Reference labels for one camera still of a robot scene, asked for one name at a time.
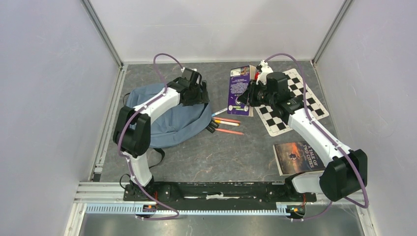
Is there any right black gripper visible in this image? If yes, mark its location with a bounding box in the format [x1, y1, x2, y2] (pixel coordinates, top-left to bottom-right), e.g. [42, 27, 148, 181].
[238, 79, 276, 107]

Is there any blue student backpack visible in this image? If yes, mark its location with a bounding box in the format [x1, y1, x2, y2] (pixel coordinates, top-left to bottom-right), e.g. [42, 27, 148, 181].
[123, 83, 211, 167]

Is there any purple book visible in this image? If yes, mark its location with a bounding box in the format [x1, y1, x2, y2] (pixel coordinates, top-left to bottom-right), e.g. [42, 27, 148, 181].
[227, 65, 256, 117]

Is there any dark novel book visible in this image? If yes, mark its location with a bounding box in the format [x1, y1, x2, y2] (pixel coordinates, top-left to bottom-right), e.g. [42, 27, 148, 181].
[273, 142, 325, 176]

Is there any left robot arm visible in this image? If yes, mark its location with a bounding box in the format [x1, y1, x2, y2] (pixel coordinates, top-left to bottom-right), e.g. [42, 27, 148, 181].
[113, 68, 211, 201]

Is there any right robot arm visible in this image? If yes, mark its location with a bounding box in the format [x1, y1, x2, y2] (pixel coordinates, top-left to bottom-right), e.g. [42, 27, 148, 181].
[237, 72, 368, 204]

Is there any checkered chess board mat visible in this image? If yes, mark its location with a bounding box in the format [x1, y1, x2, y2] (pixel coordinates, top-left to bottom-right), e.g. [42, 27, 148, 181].
[254, 68, 329, 137]

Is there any orange pencil upper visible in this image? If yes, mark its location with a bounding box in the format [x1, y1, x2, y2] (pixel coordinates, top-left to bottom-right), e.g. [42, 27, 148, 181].
[213, 117, 240, 123]

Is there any orange pencil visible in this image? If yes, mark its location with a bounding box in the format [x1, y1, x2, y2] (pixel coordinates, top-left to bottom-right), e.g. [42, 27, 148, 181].
[213, 117, 240, 123]
[215, 128, 244, 135]

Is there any white blue pen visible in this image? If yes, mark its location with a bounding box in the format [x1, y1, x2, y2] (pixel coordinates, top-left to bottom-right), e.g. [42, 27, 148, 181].
[211, 108, 228, 117]

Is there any white yellow pen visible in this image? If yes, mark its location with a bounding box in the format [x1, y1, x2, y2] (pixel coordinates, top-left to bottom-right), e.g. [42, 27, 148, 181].
[214, 119, 240, 126]

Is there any orange pencil lower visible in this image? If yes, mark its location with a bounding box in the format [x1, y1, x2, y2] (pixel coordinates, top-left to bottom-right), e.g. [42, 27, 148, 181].
[215, 128, 244, 135]

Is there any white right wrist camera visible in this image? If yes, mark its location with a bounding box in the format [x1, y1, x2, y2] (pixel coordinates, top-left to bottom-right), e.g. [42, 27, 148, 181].
[256, 60, 273, 85]

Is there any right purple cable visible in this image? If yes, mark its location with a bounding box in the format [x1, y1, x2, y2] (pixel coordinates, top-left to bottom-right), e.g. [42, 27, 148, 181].
[264, 53, 370, 222]

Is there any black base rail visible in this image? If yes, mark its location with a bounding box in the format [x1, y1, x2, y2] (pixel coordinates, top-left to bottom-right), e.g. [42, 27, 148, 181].
[123, 181, 317, 211]

